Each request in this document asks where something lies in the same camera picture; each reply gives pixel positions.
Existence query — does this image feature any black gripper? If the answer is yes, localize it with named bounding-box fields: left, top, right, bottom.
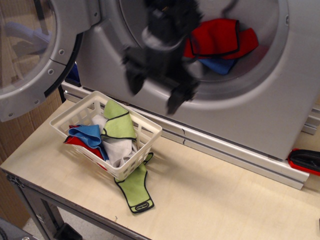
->
left=122, top=43, right=199, bottom=115

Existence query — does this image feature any blue cloth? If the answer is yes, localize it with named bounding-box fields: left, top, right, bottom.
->
left=67, top=124, right=110, bottom=162
left=199, top=58, right=237, bottom=75

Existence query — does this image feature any red cloth black trim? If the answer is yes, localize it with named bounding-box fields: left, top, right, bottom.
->
left=183, top=18, right=259, bottom=60

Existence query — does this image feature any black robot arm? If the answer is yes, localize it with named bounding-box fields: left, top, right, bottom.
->
left=122, top=0, right=202, bottom=115

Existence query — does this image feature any grey toy washing machine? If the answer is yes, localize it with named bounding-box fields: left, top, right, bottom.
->
left=77, top=0, right=320, bottom=159

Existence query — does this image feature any round washing machine door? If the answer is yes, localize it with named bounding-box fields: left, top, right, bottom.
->
left=0, top=0, right=101, bottom=122

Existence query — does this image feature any green cloth black trim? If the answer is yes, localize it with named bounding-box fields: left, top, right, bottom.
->
left=101, top=100, right=154, bottom=214

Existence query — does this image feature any grey cloth in basket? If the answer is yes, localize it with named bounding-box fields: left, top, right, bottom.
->
left=89, top=114, right=137, bottom=168

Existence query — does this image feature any blue cloth in basket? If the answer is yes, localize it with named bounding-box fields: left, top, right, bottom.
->
left=67, top=124, right=110, bottom=162

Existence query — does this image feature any red cloth in basket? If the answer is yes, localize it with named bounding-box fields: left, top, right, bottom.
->
left=62, top=124, right=108, bottom=172

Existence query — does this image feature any blue object behind door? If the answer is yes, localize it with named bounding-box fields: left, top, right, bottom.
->
left=4, top=21, right=52, bottom=57

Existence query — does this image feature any red and black clamp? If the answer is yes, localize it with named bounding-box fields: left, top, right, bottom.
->
left=287, top=148, right=320, bottom=176

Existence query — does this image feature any aluminium extrusion rail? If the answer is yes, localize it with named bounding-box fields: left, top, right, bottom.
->
left=61, top=81, right=320, bottom=190

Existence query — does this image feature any grey metal table frame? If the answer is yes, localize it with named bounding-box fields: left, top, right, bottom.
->
left=1, top=168, right=147, bottom=240

